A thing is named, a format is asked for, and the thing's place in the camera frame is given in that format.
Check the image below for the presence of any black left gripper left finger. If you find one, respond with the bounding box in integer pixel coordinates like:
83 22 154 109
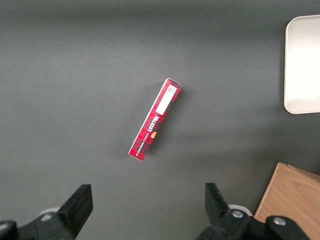
0 183 94 240

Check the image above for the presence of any red tartan shortbread box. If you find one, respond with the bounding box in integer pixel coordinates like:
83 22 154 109
128 77 184 163

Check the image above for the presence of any white plastic tray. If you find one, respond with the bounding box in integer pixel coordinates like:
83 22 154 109
283 14 320 115

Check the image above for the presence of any brown wooden board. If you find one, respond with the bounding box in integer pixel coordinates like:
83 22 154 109
253 161 320 240

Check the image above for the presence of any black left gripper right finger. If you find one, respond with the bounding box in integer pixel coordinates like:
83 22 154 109
196 182 310 240

